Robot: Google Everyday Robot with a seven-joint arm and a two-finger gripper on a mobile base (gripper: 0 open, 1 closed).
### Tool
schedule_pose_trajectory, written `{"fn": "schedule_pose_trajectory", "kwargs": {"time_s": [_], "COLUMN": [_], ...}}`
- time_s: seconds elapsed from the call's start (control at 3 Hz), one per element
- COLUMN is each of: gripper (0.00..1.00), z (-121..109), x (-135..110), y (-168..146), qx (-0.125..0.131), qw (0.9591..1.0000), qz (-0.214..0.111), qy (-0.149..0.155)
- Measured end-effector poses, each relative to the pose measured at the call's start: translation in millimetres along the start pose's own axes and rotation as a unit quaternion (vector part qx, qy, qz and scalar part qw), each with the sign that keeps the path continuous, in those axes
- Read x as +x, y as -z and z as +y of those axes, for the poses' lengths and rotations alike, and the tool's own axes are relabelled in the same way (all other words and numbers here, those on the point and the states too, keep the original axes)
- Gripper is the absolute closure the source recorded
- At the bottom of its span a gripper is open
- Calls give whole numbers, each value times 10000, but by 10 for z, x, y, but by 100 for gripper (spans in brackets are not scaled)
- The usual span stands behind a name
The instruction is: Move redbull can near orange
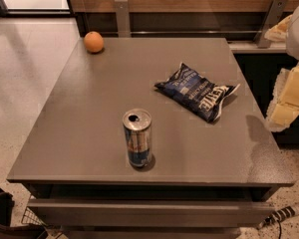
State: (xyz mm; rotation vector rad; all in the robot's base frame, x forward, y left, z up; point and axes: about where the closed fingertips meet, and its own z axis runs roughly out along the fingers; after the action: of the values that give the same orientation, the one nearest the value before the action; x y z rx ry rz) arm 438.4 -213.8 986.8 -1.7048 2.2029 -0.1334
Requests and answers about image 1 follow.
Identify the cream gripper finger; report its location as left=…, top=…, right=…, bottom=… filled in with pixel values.
left=266, top=63, right=299, bottom=132
left=264, top=15, right=291, bottom=42

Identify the silver blue redbull can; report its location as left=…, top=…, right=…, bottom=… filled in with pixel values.
left=123, top=109, right=151, bottom=167

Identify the blue chips bag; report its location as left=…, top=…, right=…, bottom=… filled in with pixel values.
left=154, top=63, right=240, bottom=122

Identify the orange fruit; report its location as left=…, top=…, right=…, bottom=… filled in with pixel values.
left=84, top=31, right=104, bottom=53

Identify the grey cabinet drawer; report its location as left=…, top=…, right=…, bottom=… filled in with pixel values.
left=28, top=199, right=273, bottom=228

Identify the right metal bracket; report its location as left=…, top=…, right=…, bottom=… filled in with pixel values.
left=254, top=0, right=288, bottom=49

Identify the metal bracket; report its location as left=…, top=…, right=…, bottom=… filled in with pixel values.
left=254, top=0, right=288, bottom=49
left=115, top=0, right=132, bottom=38

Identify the left metal bracket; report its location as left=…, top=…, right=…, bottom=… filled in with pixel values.
left=115, top=0, right=132, bottom=38

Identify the metal rail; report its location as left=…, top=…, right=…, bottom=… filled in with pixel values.
left=101, top=29, right=267, bottom=37

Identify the dark object with wire basket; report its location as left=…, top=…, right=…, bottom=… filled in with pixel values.
left=0, top=188, right=47, bottom=239

